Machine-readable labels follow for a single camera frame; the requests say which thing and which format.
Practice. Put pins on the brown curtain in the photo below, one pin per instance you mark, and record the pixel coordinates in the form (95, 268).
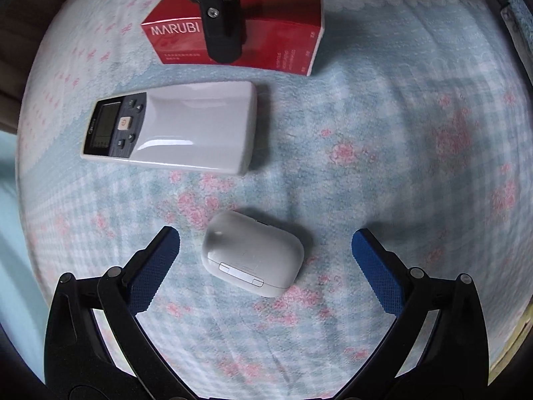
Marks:
(25, 50)

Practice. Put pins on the white remote control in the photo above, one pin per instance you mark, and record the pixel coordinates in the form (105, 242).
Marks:
(200, 133)

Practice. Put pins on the pale green mattress sheet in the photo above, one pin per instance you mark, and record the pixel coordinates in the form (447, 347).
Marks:
(506, 354)

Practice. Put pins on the light blue cloth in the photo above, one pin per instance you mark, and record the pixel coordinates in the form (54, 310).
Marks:
(8, 216)

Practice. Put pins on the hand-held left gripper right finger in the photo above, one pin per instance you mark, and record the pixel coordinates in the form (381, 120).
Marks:
(377, 266)

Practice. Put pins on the red carton box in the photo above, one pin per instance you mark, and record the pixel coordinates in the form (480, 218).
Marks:
(283, 29)

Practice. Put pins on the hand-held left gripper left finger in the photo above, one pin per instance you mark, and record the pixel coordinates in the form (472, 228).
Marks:
(154, 266)

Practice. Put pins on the floral checked bedsheet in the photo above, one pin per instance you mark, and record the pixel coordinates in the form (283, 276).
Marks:
(374, 133)

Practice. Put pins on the white earbuds case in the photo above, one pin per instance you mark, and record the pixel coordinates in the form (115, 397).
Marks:
(250, 250)

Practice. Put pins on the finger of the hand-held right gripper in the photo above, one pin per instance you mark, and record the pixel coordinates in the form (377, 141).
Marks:
(222, 37)

